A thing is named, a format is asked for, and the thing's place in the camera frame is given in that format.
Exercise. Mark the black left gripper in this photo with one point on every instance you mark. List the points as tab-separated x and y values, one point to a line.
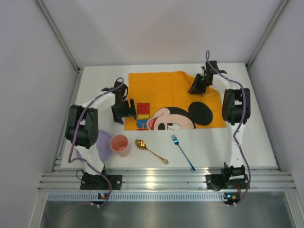
128	109

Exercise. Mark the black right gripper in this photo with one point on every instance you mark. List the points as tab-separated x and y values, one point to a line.
197	83

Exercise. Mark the orange Mickey Mouse cloth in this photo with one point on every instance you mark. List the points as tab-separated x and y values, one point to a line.
162	102

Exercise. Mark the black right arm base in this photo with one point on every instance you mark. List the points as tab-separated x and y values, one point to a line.
225	181

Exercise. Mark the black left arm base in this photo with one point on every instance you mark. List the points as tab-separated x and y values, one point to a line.
97	182

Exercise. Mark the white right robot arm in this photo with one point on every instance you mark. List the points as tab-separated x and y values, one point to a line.
236	110

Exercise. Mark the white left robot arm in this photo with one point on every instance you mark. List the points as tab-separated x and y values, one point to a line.
86	116

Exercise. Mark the pink plastic cup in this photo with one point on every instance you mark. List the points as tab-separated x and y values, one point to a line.
120	145

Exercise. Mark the gold ornate spoon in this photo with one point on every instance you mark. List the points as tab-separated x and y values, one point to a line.
142	146

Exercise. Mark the lilac plate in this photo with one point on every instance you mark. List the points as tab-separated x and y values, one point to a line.
104	147

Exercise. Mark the blue metallic fork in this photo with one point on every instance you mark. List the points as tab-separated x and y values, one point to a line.
176	142

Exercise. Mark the aluminium frame rail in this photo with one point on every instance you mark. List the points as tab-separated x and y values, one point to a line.
159	179

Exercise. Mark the grey slotted cable duct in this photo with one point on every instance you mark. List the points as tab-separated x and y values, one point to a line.
143	196

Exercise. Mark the left aluminium corner post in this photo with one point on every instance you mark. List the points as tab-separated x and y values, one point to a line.
57	33

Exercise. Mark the aluminium corner post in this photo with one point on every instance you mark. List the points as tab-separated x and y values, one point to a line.
269	28
57	33

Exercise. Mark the right aluminium corner post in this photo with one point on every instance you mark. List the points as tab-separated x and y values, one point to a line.
269	28

